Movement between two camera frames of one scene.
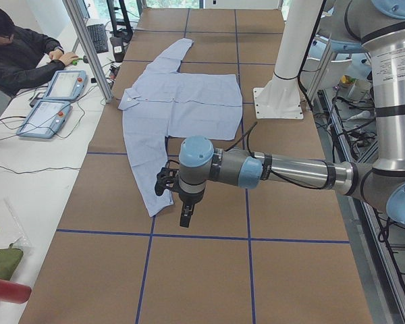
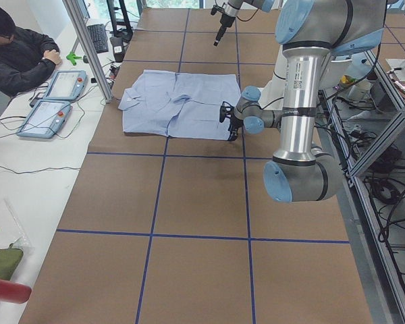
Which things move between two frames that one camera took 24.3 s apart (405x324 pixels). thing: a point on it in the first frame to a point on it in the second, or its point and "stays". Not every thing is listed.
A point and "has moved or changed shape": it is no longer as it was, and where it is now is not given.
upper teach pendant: [66, 85] stays
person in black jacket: [17, 57] stays
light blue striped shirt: [165, 102] has moved or changed shape
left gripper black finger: [186, 214] to [233, 132]
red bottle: [5, 291] stays
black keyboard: [98, 37] stays
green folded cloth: [5, 262] stays
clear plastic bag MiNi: [3, 230] stays
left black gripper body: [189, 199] to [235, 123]
